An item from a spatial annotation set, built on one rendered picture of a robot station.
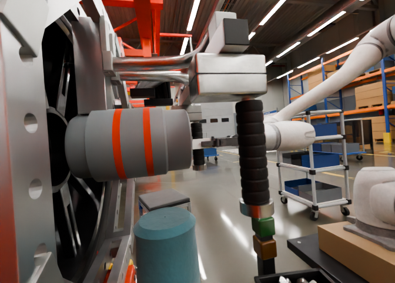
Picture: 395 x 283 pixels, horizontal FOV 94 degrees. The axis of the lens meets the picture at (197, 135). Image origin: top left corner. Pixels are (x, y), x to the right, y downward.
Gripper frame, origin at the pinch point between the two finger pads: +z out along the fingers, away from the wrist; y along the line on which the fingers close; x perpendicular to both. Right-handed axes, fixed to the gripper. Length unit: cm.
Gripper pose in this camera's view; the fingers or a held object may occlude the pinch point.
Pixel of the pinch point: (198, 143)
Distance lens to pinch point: 58.0
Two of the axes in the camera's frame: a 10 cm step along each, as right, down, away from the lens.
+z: -9.7, 0.7, -2.1
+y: -2.1, 0.2, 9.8
